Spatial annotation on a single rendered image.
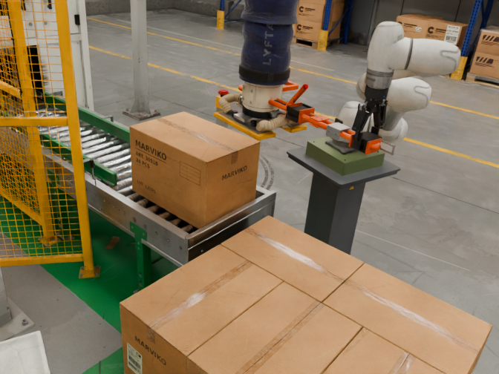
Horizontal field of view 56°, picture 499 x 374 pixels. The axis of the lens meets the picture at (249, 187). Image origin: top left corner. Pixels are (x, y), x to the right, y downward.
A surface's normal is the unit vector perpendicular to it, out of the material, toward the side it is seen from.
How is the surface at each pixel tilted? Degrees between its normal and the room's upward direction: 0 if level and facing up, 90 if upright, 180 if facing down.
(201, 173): 90
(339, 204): 90
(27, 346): 0
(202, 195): 90
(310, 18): 93
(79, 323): 0
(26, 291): 0
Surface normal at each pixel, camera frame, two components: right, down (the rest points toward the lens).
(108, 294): 0.07, -0.88
